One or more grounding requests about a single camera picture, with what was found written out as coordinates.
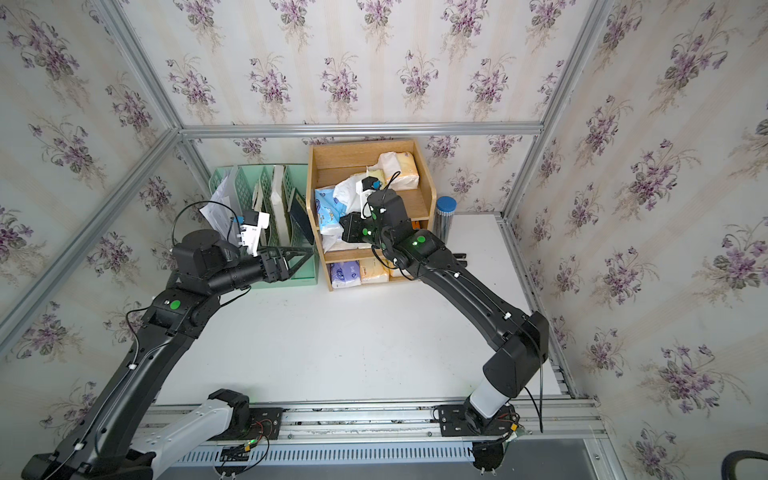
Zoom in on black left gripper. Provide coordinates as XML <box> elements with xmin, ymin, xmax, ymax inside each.
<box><xmin>200</xmin><ymin>246</ymin><xmax>310</xmax><ymax>299</ymax></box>

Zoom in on blue tissue pack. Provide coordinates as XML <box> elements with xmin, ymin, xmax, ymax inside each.
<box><xmin>314</xmin><ymin>188</ymin><xmax>347</xmax><ymax>236</ymax></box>

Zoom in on orange-yellow tissue pack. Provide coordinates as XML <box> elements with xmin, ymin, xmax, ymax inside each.
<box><xmin>369</xmin><ymin>152</ymin><xmax>420</xmax><ymax>191</ymax></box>

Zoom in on white purple tissue pack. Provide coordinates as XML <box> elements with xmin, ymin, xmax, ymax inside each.
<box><xmin>321</xmin><ymin>234</ymin><xmax>370</xmax><ymax>253</ymax></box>

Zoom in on yellow-green tissue pack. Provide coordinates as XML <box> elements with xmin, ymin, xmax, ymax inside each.
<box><xmin>333</xmin><ymin>169</ymin><xmax>384</xmax><ymax>217</ymax></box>

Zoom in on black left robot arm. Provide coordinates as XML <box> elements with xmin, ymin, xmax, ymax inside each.
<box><xmin>21</xmin><ymin>229</ymin><xmax>314</xmax><ymax>479</ymax></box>

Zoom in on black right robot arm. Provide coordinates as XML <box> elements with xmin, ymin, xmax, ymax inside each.
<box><xmin>340</xmin><ymin>189</ymin><xmax>550</xmax><ymax>424</ymax></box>

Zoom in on pale yellow tissue pack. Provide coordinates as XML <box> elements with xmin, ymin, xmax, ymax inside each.
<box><xmin>358</xmin><ymin>258</ymin><xmax>390</xmax><ymax>285</ymax></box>

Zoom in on wooden three-tier shelf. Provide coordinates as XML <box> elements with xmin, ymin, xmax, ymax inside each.
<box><xmin>306</xmin><ymin>139</ymin><xmax>437</xmax><ymax>293</ymax></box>

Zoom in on dark blue booklet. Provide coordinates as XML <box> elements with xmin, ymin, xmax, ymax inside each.
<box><xmin>288</xmin><ymin>188</ymin><xmax>315</xmax><ymax>245</ymax></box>

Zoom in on green plastic file organizer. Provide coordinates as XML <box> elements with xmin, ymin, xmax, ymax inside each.
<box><xmin>206</xmin><ymin>163</ymin><xmax>320</xmax><ymax>290</ymax></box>

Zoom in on white paper sheets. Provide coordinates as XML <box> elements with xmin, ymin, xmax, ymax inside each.
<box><xmin>200</xmin><ymin>170</ymin><xmax>241</xmax><ymax>246</ymax></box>

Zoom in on blue-lidded cylindrical container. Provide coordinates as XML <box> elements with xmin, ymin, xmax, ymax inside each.
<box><xmin>433</xmin><ymin>196</ymin><xmax>458</xmax><ymax>243</ymax></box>

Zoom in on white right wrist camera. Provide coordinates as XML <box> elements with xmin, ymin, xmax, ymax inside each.
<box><xmin>355</xmin><ymin>176</ymin><xmax>382</xmax><ymax>209</ymax></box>

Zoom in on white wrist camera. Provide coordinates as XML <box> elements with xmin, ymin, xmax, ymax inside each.
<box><xmin>237</xmin><ymin>210</ymin><xmax>271</xmax><ymax>257</ymax></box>
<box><xmin>355</xmin><ymin>176</ymin><xmax>382</xmax><ymax>209</ymax></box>

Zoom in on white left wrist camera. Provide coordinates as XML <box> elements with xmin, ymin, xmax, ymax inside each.
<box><xmin>237</xmin><ymin>210</ymin><xmax>271</xmax><ymax>257</ymax></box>

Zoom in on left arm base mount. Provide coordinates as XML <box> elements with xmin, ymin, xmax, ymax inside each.
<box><xmin>208</xmin><ymin>388</ymin><xmax>284</xmax><ymax>441</ymax></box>

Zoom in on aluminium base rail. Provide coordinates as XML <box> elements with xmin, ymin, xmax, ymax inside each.
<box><xmin>131</xmin><ymin>395</ymin><xmax>625</xmax><ymax>480</ymax></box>

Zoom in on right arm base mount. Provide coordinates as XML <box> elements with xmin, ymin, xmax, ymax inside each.
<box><xmin>432</xmin><ymin>403</ymin><xmax>520</xmax><ymax>438</ymax></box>

